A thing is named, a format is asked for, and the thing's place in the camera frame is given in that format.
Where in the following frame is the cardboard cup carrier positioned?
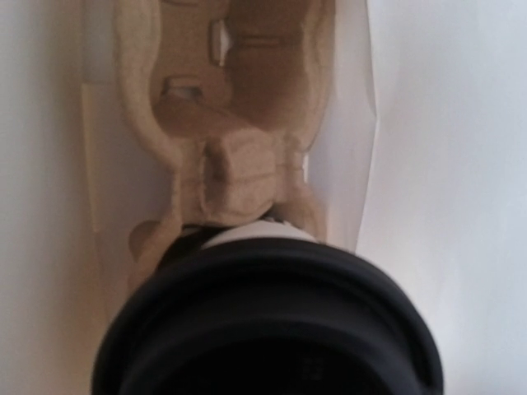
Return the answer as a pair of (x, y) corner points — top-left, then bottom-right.
(114, 1), (335, 289)

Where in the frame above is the brown paper bag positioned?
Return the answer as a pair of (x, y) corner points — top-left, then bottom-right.
(1, 1), (526, 394)

